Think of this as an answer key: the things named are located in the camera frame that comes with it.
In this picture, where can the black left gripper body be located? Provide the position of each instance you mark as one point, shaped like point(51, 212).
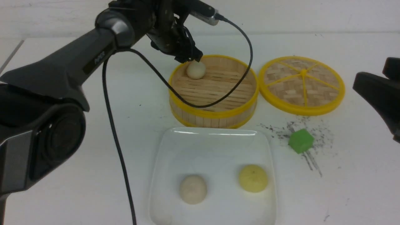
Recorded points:
point(168, 34)

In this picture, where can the yellow steamed bun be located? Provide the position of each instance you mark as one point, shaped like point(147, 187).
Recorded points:
point(253, 178)

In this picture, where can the green cube block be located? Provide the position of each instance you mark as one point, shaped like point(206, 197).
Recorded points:
point(301, 141)

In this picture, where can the yellow-rimmed bamboo steamer lid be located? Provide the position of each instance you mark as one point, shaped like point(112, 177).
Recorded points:
point(301, 86)

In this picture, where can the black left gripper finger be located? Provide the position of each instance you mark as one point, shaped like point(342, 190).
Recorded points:
point(183, 57)
point(194, 54)

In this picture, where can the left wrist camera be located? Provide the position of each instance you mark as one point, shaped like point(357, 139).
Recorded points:
point(203, 12)

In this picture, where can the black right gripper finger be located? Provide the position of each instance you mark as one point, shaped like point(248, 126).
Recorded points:
point(391, 68)
point(383, 94)

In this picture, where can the yellow-rimmed bamboo steamer basket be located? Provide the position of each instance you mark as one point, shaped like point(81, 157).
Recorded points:
point(222, 74)

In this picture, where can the white steamed bun front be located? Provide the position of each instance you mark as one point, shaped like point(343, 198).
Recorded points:
point(193, 189)

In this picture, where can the white steamed bun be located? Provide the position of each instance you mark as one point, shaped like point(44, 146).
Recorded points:
point(196, 70)
point(193, 189)

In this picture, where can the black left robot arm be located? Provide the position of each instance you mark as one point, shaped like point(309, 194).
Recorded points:
point(43, 103)

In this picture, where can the white square plate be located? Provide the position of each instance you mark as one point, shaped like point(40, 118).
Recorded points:
point(218, 155)

